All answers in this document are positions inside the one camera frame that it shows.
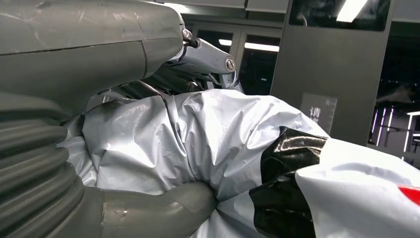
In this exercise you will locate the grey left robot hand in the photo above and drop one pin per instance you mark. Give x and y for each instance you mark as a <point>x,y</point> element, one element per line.
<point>82,49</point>

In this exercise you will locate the white poly mailer parcel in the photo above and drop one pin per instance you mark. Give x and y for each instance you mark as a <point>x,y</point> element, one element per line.
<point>197,138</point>

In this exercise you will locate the black inbound scanner machine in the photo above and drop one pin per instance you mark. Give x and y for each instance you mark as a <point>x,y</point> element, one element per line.
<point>302,65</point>

